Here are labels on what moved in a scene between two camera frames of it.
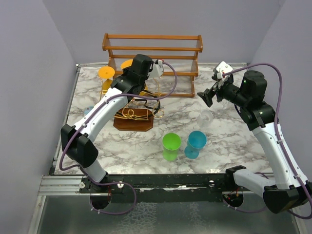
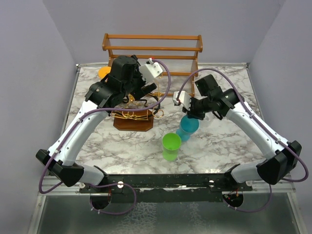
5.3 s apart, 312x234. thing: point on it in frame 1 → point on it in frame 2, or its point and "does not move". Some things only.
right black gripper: x=208 y=93 → x=191 y=112
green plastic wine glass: x=171 y=143 does not move
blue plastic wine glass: x=196 y=140 → x=188 y=126
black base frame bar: x=159 y=188 does not move
